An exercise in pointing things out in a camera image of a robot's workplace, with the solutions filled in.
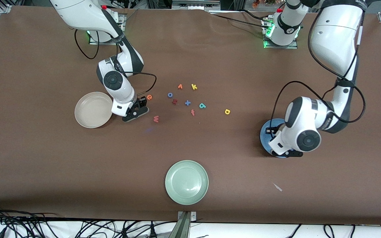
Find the blue plate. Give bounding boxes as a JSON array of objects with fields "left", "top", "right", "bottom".
[{"left": 260, "top": 118, "right": 288, "bottom": 158}]

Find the beige plate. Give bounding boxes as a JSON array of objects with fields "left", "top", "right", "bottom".
[{"left": 74, "top": 92, "right": 114, "bottom": 129}]

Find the green plate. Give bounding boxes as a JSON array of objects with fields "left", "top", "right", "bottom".
[{"left": 165, "top": 160, "right": 209, "bottom": 206}]

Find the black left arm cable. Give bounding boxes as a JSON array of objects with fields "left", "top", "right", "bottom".
[{"left": 270, "top": 13, "right": 366, "bottom": 133}]

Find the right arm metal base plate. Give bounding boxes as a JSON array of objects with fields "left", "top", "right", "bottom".
[{"left": 89, "top": 15, "right": 125, "bottom": 45}]

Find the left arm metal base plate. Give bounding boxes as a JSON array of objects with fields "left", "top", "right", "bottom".
[{"left": 264, "top": 20, "right": 299, "bottom": 49}]

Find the metal frame behind table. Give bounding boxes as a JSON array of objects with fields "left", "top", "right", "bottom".
[{"left": 172, "top": 0, "right": 221, "bottom": 10}]

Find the black cable on tabletop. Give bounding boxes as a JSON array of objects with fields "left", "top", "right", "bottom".
[{"left": 207, "top": 10, "right": 268, "bottom": 29}]

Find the metal table edge bracket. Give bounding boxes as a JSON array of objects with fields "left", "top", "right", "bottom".
[{"left": 168, "top": 211, "right": 197, "bottom": 238}]

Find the black cable tangle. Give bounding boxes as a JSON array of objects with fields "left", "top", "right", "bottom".
[{"left": 0, "top": 204, "right": 178, "bottom": 238}]

